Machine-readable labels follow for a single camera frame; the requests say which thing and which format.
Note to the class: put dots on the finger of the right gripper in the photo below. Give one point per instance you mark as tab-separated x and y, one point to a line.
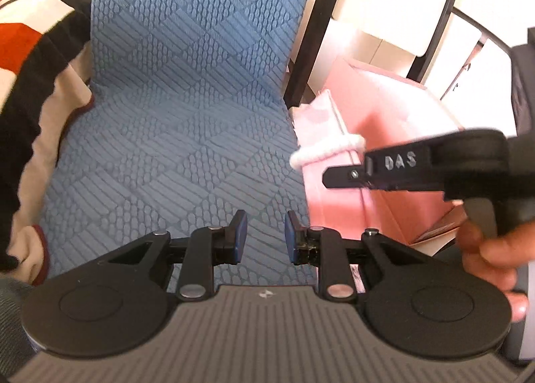
342	177

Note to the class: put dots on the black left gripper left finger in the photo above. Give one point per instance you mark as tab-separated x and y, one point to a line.
228	242

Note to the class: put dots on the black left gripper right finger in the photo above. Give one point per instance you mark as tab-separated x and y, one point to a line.
303	243

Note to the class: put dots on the pink fabric drawstring bag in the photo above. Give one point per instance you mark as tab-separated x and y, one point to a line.
328	157

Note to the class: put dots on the person's right hand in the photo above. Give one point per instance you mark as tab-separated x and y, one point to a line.
496	260

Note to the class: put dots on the pink cardboard box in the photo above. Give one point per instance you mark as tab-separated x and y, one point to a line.
391	113

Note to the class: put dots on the white bedside cabinet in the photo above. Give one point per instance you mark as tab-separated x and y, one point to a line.
455	48

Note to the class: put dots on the blue quilted bed cover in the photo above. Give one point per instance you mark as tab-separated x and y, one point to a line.
188	126

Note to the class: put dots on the striped fleece blanket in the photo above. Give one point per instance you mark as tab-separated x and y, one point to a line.
45	70

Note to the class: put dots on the black bed frame edge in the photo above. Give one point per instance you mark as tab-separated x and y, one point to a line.
310	45

